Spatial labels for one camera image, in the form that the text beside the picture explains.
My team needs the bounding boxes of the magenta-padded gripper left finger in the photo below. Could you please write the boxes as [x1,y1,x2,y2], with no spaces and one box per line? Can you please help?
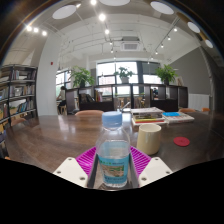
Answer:
[53,146,101,190]

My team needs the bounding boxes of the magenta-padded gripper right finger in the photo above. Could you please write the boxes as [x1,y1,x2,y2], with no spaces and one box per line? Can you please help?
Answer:
[128,145,173,189]

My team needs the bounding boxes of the clear blue-capped water bottle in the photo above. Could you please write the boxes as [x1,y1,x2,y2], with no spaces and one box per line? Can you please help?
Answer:
[95,110,132,190]

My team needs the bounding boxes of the cream ceramic mug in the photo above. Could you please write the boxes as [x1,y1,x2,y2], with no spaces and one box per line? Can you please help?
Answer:
[136,123,162,156]

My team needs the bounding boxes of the flat round red coaster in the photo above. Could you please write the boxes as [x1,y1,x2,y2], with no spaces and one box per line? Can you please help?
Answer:
[173,136,191,148]

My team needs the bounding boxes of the stack of books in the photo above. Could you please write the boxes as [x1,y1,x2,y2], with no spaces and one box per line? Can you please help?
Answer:
[130,107,168,128]

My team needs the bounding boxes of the blue-covered flat book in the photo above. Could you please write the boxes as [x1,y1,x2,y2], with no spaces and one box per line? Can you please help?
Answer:
[162,111,195,125]

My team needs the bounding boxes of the orange chairs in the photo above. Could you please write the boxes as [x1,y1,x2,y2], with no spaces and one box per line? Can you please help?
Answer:
[9,107,212,126]

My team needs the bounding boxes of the low dark shelf unit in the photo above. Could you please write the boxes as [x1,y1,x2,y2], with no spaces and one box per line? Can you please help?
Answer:
[64,83,189,113]

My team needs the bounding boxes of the person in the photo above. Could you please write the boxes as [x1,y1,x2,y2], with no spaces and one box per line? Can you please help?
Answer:
[56,85,67,115]

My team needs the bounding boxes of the tall dark bookshelf unit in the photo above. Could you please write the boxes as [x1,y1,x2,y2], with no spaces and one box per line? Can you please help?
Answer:
[0,64,38,135]

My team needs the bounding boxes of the bushy green potted plant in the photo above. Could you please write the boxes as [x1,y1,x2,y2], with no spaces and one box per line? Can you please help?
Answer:
[69,65,96,89]

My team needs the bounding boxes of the green plant in dark pot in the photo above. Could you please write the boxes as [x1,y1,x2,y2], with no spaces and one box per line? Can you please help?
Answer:
[155,64,178,86]

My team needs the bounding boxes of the green plant in white pot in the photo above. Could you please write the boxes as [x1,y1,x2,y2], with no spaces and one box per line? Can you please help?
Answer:
[113,66,135,85]

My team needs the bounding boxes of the ceiling air conditioner unit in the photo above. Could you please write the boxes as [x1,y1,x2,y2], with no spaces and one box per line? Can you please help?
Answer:
[120,36,141,52]

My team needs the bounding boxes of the ceiling lights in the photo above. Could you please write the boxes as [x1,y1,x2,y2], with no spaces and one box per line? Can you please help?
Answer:
[25,0,214,55]

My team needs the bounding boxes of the white wall radiator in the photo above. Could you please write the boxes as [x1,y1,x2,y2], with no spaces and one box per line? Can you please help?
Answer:
[188,93,210,112]

